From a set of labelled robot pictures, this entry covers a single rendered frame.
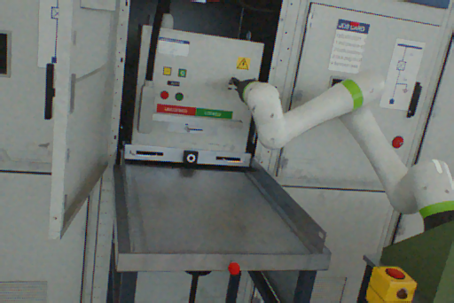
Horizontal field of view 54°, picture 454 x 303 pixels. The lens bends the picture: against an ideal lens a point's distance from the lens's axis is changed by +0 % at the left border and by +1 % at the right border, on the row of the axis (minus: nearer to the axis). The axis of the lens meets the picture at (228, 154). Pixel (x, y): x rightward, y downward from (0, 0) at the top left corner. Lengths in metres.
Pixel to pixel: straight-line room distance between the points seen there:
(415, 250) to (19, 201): 1.42
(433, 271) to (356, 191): 0.77
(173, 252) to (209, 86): 0.83
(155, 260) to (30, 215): 0.79
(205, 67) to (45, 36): 0.59
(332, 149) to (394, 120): 0.31
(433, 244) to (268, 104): 0.66
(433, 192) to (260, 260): 0.62
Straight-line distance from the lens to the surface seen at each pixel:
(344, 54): 1.95
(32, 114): 1.76
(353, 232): 2.27
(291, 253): 1.33
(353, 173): 2.13
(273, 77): 1.86
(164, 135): 1.84
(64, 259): 1.98
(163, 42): 1.78
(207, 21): 2.56
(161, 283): 2.09
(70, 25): 1.12
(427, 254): 1.51
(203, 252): 1.24
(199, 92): 1.83
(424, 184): 1.60
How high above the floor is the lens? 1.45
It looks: 16 degrees down
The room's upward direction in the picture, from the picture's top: 9 degrees clockwise
